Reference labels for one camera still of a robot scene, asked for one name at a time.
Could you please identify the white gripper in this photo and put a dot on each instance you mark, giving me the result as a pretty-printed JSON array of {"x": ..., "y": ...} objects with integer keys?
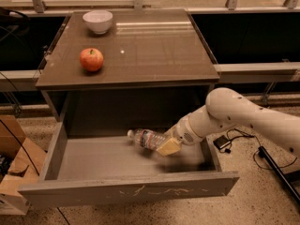
[{"x": 184, "y": 132}]

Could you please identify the clear plastic water bottle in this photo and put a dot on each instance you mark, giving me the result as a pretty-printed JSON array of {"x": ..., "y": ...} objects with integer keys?
[{"x": 147, "y": 138}]

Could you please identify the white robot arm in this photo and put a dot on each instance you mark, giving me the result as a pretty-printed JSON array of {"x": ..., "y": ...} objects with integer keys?
[{"x": 224, "y": 109}]

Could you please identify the grey cabinet with glass top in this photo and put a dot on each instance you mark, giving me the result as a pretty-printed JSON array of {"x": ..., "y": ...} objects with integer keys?
[{"x": 63, "y": 72}]

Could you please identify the grey open top drawer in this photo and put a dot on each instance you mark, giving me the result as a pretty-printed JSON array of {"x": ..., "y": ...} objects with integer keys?
[{"x": 92, "y": 161}]

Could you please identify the black power adapter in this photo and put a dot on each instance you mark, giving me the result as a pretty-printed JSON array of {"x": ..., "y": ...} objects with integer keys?
[{"x": 221, "y": 142}]

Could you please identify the grey metal railing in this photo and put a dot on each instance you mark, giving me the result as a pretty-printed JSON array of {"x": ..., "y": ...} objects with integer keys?
[{"x": 204, "y": 69}]

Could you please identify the black stand leg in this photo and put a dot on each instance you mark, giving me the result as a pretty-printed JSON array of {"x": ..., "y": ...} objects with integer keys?
[{"x": 279, "y": 173}]

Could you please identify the red apple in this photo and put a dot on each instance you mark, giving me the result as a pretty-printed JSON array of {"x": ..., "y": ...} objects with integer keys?
[{"x": 91, "y": 59}]

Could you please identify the white ceramic bowl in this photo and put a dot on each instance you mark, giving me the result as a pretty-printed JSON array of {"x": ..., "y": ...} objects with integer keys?
[{"x": 98, "y": 21}]

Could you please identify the brown cardboard box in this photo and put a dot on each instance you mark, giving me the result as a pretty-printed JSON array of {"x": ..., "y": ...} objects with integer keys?
[{"x": 21, "y": 164}]

